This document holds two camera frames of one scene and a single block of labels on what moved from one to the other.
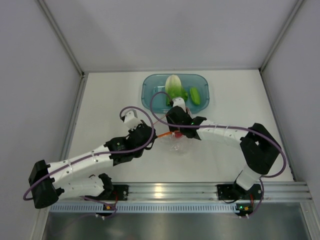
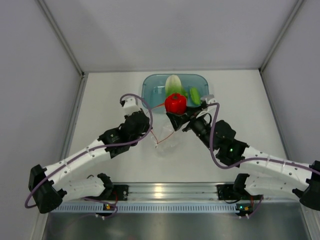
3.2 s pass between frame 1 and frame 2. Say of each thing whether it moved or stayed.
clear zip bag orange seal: moved
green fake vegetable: stayed
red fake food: moved
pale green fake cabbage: stayed
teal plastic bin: stayed
